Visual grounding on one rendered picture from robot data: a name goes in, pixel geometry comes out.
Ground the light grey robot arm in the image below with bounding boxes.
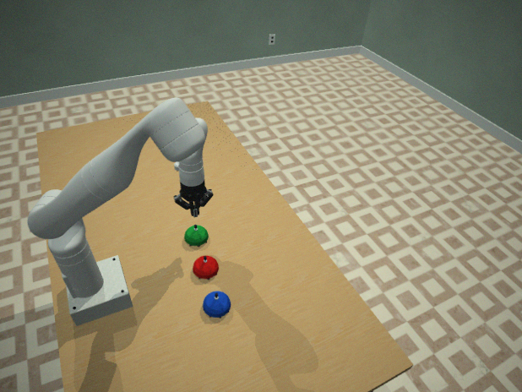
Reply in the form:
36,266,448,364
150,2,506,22
27,98,208,298

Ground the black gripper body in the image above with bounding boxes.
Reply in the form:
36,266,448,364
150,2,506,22
180,181,207,202

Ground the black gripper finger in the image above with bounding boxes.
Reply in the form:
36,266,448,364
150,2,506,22
194,189,213,217
174,194,196,217

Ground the blue dome bell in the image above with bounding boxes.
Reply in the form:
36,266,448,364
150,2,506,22
203,291,231,318

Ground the red bell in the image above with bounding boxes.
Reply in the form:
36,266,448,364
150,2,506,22
193,255,219,280

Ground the green bell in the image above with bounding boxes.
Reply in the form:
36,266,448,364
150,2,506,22
184,225,209,247

